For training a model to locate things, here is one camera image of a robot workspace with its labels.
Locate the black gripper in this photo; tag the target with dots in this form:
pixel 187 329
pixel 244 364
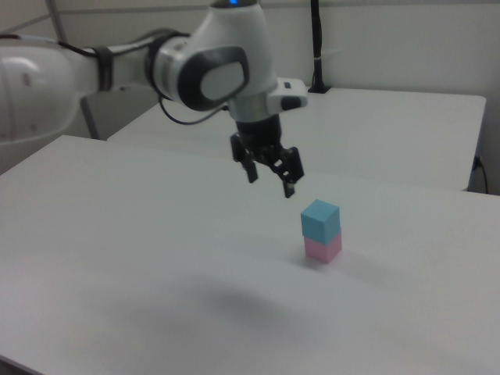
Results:
pixel 259 134

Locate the blue cube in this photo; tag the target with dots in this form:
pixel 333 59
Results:
pixel 318 222

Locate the black pole with base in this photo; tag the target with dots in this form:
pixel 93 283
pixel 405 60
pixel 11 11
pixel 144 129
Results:
pixel 317 43

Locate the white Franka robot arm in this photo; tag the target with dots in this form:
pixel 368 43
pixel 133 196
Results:
pixel 218 70

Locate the pink cube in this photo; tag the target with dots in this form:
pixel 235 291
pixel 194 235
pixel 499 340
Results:
pixel 322 250

